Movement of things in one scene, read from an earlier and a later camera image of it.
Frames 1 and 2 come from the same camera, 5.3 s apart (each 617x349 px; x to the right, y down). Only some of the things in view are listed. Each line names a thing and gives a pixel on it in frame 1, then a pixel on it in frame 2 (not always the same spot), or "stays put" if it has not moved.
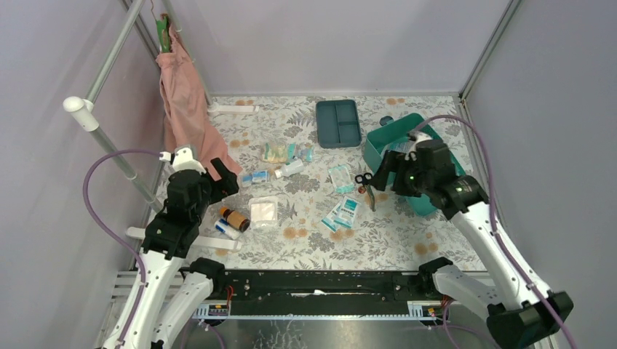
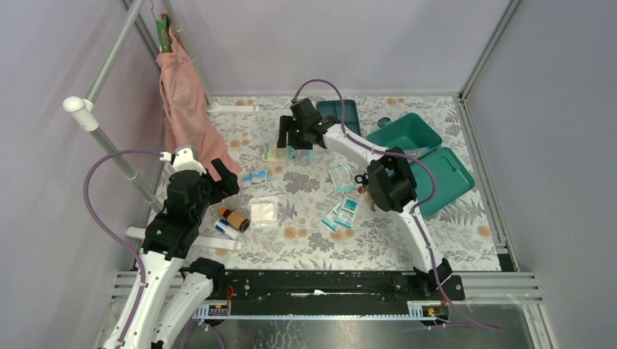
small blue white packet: (256, 177) stays put
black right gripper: (396, 162) → (287, 125)
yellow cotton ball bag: (272, 154) stays put
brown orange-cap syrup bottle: (236, 219) stays put
